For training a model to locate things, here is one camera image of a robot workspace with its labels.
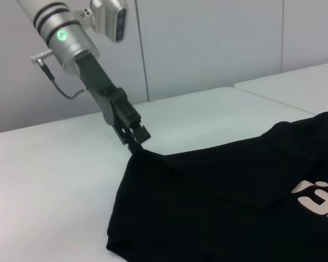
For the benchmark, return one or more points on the black shirt with FREE print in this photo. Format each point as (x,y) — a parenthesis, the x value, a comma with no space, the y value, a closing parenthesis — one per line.
(207,204)

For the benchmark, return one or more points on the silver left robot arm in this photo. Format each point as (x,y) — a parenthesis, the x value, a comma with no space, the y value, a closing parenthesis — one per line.
(63,35)

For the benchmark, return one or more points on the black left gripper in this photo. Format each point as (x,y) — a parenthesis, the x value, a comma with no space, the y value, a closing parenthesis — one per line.
(98,82)

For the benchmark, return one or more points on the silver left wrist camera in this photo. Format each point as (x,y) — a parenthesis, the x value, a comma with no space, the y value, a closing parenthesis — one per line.
(109,19)

